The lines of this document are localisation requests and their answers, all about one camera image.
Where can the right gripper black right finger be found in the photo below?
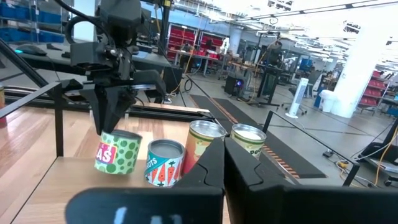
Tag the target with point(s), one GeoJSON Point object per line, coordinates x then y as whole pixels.
{"type": "Point", "coordinates": [273, 202]}

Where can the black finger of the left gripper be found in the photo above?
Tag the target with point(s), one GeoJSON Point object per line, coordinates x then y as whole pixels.
{"type": "Point", "coordinates": [99, 105]}
{"type": "Point", "coordinates": [119, 102]}

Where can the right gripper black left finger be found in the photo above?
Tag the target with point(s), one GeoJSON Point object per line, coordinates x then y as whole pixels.
{"type": "Point", "coordinates": [199, 199]}

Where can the white carrots can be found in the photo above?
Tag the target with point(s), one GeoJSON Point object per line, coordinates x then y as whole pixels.
{"type": "Point", "coordinates": [163, 165]}

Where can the green dotted peas can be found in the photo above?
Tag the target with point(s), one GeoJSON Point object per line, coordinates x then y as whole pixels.
{"type": "Point", "coordinates": [119, 154]}

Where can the tall orange corn can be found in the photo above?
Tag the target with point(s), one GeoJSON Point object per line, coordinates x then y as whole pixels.
{"type": "Point", "coordinates": [2, 102]}
{"type": "Point", "coordinates": [197, 143]}

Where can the black floor mat orange stripe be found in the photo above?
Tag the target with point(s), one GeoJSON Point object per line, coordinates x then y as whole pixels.
{"type": "Point", "coordinates": [280, 155]}

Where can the yellow peaches can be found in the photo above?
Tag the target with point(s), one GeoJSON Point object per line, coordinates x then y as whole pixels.
{"type": "Point", "coordinates": [248, 140]}

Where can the red bin shelving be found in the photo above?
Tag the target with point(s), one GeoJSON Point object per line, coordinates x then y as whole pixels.
{"type": "Point", "coordinates": [183, 37]}

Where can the black diagonal support strut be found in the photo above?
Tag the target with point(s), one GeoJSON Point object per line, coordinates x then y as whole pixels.
{"type": "Point", "coordinates": [21, 63]}

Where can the black computer mouse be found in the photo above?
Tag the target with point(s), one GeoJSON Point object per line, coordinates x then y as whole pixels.
{"type": "Point", "coordinates": [29, 49]}

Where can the white tower fan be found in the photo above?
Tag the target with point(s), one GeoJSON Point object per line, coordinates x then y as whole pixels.
{"type": "Point", "coordinates": [298, 96]}

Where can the computer tower purple light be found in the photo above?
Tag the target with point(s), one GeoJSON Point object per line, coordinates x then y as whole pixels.
{"type": "Point", "coordinates": [234, 85]}

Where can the blue bin shelving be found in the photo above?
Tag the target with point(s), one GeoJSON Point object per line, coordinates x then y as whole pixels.
{"type": "Point", "coordinates": [31, 18]}

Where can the white trash bin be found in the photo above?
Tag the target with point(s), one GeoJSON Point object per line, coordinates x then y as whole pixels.
{"type": "Point", "coordinates": [327, 101]}

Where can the black standing desk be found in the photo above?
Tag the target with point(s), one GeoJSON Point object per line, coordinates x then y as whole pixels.
{"type": "Point", "coordinates": [269, 81]}

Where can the small red bin rack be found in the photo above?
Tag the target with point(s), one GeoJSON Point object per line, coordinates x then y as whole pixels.
{"type": "Point", "coordinates": [373, 90]}

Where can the person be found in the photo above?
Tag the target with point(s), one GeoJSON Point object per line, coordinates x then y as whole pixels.
{"type": "Point", "coordinates": [275, 51]}

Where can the white round pillar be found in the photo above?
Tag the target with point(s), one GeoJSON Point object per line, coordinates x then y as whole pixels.
{"type": "Point", "coordinates": [357, 71]}

